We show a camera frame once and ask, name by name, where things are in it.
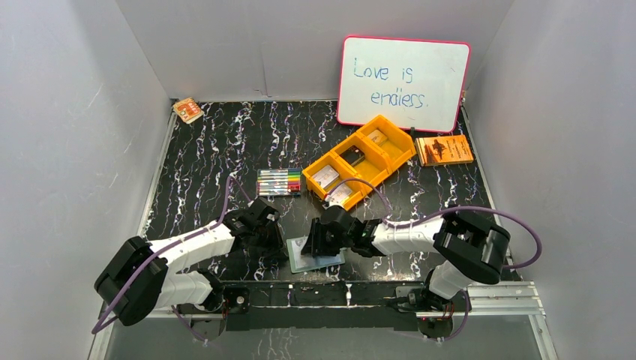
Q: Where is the aluminium frame rail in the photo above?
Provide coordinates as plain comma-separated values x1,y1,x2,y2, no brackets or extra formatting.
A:
106,281,557,359

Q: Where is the small orange card pack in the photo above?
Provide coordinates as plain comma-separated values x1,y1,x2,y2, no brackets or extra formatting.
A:
172,97,203,124

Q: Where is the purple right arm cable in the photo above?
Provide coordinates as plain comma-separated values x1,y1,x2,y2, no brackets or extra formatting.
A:
325,178,544,344

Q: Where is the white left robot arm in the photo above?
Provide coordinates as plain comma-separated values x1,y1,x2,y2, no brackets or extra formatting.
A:
94,198,283,326

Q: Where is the gold VIP card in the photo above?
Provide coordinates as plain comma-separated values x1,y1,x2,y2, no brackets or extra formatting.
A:
367,129,388,146

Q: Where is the black VIP card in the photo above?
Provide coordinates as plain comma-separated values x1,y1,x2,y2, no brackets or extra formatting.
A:
340,145,365,167

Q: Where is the black mounting base rail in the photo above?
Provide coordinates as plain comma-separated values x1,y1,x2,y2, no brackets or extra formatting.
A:
178,280,470,333

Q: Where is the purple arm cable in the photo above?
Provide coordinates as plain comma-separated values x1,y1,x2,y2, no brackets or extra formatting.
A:
91,175,254,344
325,178,544,344

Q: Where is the orange booklet with black figure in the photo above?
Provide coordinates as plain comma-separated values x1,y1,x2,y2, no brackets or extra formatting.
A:
414,134,475,167

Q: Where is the white silver card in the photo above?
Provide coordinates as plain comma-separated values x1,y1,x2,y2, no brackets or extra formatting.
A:
292,236,308,256

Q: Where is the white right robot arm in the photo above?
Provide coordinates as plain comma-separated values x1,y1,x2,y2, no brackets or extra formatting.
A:
290,205,510,311

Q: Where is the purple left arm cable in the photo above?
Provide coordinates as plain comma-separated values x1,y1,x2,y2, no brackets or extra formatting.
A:
91,175,254,344

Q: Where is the coloured marker pen set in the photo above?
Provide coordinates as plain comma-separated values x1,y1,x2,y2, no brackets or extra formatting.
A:
256,168,302,197

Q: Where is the orange plastic bin tray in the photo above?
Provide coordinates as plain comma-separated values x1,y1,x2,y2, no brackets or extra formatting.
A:
302,115,416,210

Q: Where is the pink framed whiteboard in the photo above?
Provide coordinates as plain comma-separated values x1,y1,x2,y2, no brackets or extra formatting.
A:
337,35,472,134

